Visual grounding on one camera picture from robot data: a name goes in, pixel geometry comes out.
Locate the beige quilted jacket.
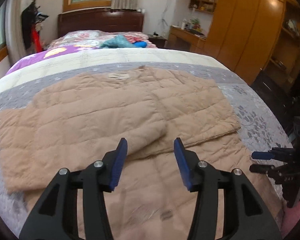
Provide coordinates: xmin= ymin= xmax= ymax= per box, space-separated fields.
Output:
xmin=0 ymin=65 xmax=284 ymax=240

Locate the pink sleeve forearm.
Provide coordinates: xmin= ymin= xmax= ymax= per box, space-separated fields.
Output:
xmin=281 ymin=202 xmax=300 ymax=238

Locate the coat rack with clothes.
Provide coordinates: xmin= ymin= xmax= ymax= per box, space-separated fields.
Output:
xmin=21 ymin=0 xmax=49 ymax=53

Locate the grey floral bedspread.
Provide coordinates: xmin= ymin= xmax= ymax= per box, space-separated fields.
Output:
xmin=0 ymin=47 xmax=290 ymax=234

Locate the black chair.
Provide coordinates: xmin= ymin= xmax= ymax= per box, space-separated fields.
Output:
xmin=251 ymin=71 xmax=300 ymax=135

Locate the wooden wardrobe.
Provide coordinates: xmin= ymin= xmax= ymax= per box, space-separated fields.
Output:
xmin=189 ymin=0 xmax=300 ymax=91

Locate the wooden desk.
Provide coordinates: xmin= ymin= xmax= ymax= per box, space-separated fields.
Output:
xmin=166 ymin=26 xmax=205 ymax=54

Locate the dark bedside table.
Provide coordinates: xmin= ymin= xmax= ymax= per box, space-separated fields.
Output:
xmin=148 ymin=35 xmax=167 ymax=49

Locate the side window curtain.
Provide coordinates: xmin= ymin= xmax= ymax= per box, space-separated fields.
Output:
xmin=5 ymin=0 xmax=26 ymax=65

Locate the blue cloth item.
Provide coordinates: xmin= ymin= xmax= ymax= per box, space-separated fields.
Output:
xmin=133 ymin=41 xmax=147 ymax=48

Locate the floral pink pillow bedding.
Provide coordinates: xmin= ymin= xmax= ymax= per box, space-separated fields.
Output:
xmin=47 ymin=30 xmax=157 ymax=49

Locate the teal crumpled cloth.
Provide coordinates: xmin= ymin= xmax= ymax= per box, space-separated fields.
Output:
xmin=100 ymin=35 xmax=136 ymax=48

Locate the dark wooden headboard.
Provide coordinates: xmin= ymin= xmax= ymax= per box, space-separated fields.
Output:
xmin=57 ymin=8 xmax=144 ymax=37

